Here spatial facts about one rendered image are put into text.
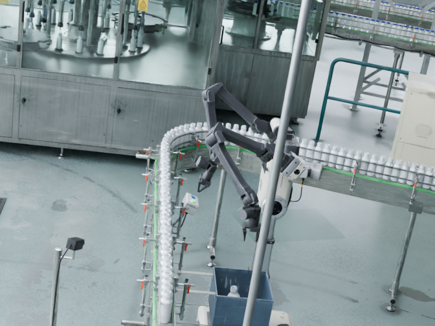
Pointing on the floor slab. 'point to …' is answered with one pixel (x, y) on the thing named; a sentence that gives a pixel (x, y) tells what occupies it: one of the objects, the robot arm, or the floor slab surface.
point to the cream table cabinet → (416, 123)
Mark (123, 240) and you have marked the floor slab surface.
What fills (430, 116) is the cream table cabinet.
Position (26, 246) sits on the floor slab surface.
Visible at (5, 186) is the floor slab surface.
